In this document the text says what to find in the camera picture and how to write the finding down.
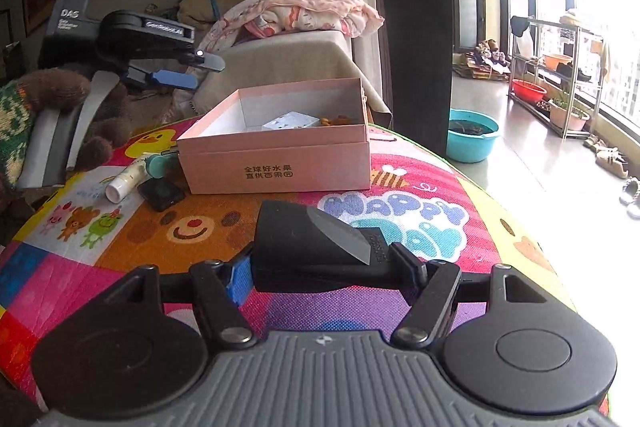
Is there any white tube bottle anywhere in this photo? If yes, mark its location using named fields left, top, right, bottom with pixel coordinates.
left=104, top=154, right=157, bottom=203

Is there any pile of shoes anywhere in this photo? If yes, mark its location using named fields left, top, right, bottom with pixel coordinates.
left=453, top=38, right=512, bottom=81

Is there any orange plastic basin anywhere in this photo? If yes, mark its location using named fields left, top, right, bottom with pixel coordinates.
left=542, top=53, right=574, bottom=72

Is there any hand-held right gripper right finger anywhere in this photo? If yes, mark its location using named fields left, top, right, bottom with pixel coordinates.
left=389, top=242, right=548, bottom=349

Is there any white grey strap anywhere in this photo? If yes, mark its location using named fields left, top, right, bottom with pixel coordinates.
left=17, top=71, right=122, bottom=188

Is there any green white knitted clothing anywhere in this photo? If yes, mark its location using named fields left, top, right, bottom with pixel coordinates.
left=0, top=81, right=37, bottom=190

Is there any pink cardboard box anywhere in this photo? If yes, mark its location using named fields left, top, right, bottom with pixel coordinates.
left=176, top=77, right=372, bottom=195

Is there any pair of beige shoes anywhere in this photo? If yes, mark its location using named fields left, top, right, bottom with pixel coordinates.
left=582, top=134, right=629, bottom=180

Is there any teal plastic basin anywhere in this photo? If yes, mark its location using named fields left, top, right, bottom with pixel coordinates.
left=446, top=108, right=501, bottom=163

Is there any beige sofa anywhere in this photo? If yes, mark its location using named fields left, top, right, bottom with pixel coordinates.
left=145, top=0, right=396, bottom=128

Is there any beige pillow with blue strap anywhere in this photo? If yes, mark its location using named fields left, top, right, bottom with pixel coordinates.
left=177, top=0, right=222, bottom=26

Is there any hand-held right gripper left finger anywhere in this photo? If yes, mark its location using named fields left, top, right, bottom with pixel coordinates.
left=107, top=244, right=258, bottom=350

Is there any person's left forearm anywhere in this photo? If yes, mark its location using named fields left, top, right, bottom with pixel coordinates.
left=12, top=68, right=133, bottom=170

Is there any white power strip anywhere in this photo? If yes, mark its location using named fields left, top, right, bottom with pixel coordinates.
left=261, top=111, right=321, bottom=131

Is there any pink printed blanket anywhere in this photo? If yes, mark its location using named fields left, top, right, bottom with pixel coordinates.
left=197, top=0, right=386, bottom=58

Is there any teal plastic clip tool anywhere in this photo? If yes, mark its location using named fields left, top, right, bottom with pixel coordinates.
left=144, top=149, right=181, bottom=180

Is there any colourful cartoon play mat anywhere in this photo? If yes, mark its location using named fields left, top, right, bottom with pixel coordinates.
left=0, top=113, right=611, bottom=414

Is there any pair of white slippers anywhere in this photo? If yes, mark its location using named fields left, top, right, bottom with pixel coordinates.
left=619, top=176, right=640, bottom=219

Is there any black small device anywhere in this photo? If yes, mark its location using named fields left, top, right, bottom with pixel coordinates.
left=137, top=179, right=186, bottom=212

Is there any red plastic basin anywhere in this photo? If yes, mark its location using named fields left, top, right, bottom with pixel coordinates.
left=510, top=79, right=549, bottom=106

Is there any potted green plant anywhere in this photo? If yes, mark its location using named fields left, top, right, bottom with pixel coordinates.
left=548, top=93, right=592, bottom=132

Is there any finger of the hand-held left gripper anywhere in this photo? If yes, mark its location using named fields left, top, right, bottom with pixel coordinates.
left=122, top=64, right=199, bottom=92
left=190, top=49, right=227, bottom=72

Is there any metal shelf rack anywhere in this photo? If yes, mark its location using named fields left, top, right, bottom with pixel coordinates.
left=508, top=18, right=607, bottom=140

